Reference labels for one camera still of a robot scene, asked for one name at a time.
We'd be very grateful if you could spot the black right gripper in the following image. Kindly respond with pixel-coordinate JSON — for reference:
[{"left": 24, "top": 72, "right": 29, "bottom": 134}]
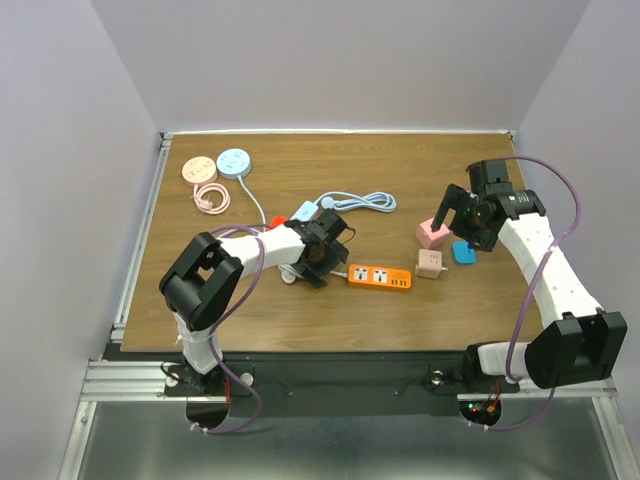
[{"left": 432, "top": 183, "right": 498, "bottom": 251}]

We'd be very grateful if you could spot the pink cube socket adapter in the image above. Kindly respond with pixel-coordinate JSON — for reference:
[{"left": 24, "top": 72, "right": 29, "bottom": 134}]
[{"left": 416, "top": 218, "right": 450, "bottom": 250}]

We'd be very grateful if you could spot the orange power strip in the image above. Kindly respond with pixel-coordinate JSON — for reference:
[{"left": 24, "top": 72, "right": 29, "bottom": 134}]
[{"left": 347, "top": 264, "right": 412, "bottom": 292}]

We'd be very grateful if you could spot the red cube adapter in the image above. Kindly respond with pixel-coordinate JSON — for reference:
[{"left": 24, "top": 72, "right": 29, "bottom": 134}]
[{"left": 269, "top": 215, "right": 288, "bottom": 229}]

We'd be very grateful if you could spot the blue socket adapter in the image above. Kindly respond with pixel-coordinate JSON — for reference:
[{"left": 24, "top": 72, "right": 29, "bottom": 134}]
[{"left": 452, "top": 241, "right": 477, "bottom": 265}]

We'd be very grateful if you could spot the light blue adapter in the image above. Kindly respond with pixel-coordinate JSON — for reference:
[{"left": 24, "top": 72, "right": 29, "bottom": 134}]
[{"left": 292, "top": 191, "right": 397, "bottom": 221}]

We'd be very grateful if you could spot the pink patterned cube adapter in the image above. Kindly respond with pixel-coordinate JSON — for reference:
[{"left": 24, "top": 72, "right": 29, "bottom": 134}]
[{"left": 415, "top": 249, "right": 447, "bottom": 279}]

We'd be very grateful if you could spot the pink round power strip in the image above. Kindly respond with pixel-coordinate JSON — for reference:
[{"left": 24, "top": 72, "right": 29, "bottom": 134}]
[{"left": 181, "top": 156, "right": 231, "bottom": 215}]

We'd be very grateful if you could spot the light blue round power strip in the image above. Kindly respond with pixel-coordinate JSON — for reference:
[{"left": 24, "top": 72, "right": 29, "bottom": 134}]
[{"left": 215, "top": 148, "right": 267, "bottom": 229}]

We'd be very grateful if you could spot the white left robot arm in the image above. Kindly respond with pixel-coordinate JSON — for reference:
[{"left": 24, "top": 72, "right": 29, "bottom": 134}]
[{"left": 159, "top": 216, "right": 349, "bottom": 394}]

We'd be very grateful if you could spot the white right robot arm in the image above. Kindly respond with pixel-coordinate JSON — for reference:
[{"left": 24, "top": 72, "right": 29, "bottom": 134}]
[{"left": 433, "top": 184, "right": 627, "bottom": 390}]

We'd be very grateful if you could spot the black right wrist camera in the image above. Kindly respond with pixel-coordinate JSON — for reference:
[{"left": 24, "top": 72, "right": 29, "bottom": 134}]
[{"left": 466, "top": 158, "right": 513, "bottom": 198}]

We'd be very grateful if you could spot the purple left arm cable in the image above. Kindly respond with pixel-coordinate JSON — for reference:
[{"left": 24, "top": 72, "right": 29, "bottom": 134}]
[{"left": 189, "top": 224, "right": 274, "bottom": 436}]

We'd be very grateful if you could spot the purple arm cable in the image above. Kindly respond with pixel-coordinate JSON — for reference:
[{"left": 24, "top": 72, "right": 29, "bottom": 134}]
[
  {"left": 189, "top": 224, "right": 274, "bottom": 436},
  {"left": 467, "top": 155, "right": 584, "bottom": 432}
]

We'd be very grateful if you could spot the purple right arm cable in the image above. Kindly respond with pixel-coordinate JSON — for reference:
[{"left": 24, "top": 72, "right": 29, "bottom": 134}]
[{"left": 467, "top": 155, "right": 584, "bottom": 432}]

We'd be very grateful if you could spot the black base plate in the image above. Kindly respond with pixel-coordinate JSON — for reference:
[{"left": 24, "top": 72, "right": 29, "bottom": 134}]
[{"left": 161, "top": 351, "right": 519, "bottom": 418}]

